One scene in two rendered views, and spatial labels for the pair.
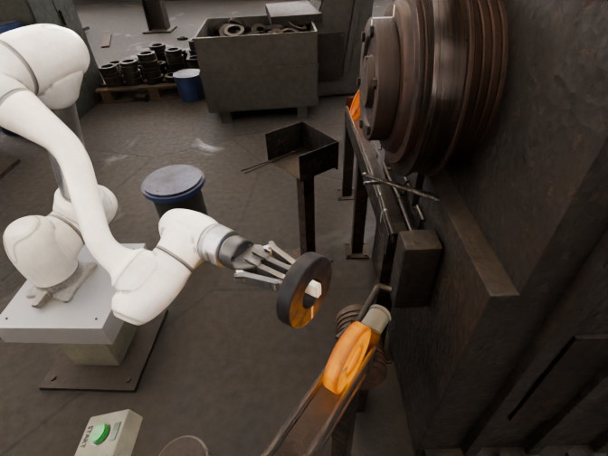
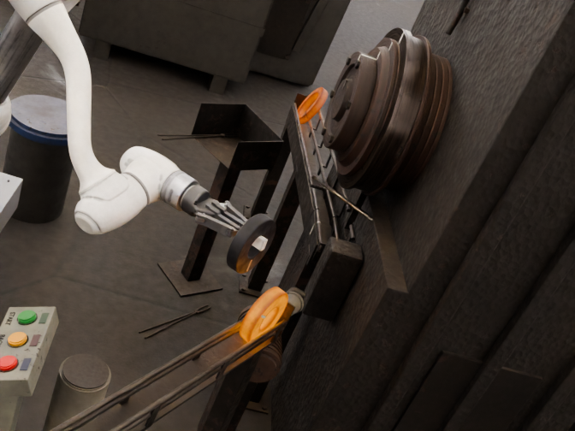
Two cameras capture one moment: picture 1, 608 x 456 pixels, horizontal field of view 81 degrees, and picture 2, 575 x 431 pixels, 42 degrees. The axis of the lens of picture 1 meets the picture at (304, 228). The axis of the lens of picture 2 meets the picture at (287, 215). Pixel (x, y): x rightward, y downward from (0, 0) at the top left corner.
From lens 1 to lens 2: 1.14 m
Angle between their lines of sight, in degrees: 16
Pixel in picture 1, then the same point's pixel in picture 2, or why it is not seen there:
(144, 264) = (119, 182)
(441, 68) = (399, 114)
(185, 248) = (152, 181)
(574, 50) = (470, 133)
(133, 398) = not seen: outside the picture
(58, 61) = not seen: outside the picture
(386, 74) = (359, 102)
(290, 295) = (247, 237)
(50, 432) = not seen: outside the picture
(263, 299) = (123, 305)
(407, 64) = (376, 101)
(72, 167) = (80, 80)
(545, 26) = (464, 113)
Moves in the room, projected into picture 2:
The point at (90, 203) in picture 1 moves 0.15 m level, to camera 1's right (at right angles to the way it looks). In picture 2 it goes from (85, 115) to (147, 133)
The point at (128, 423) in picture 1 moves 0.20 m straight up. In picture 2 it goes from (54, 317) to (71, 250)
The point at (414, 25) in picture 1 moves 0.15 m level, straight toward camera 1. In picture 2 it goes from (389, 76) to (382, 93)
